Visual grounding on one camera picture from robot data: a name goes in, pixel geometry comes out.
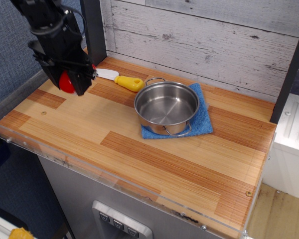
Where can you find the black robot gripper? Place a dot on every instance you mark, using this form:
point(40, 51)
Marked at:
point(58, 47)

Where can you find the red toy sushi box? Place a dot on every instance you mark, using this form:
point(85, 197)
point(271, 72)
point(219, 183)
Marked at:
point(65, 83)

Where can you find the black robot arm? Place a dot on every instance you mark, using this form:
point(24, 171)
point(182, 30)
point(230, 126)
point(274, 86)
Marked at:
point(23, 6)

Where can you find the yellow white toy knife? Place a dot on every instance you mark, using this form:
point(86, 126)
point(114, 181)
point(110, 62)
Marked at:
point(131, 83)

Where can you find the stainless steel pot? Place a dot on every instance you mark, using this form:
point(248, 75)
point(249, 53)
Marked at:
point(166, 108)

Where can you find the blue cloth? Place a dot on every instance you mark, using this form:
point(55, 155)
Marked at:
point(200, 124)

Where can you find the silver button panel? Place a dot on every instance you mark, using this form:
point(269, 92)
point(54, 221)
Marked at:
point(119, 222)

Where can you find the clear acrylic guard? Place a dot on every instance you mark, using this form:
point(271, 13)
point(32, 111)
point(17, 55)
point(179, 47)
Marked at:
point(196, 187)

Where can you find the white aluminium side unit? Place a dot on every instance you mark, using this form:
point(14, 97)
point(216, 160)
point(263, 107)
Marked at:
point(281, 170)

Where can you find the dark left post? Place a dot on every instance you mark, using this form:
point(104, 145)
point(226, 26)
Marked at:
point(95, 39)

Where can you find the dark post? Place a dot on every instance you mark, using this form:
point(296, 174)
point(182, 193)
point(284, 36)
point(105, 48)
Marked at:
point(95, 39)
point(286, 87)

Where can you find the dark right post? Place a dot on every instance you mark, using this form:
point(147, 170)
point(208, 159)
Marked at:
point(286, 87)

